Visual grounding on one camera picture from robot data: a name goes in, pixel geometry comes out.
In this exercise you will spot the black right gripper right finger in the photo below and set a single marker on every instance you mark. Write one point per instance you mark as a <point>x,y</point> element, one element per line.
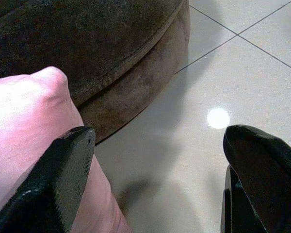
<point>264,179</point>

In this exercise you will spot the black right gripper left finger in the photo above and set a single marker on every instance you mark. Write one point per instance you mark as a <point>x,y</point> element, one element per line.
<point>51,179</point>

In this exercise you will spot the pink square pillow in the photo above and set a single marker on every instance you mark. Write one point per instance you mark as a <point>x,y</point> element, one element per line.
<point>26,116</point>

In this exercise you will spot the brown suede sofa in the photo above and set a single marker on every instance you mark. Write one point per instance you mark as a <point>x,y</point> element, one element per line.
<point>99,55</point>

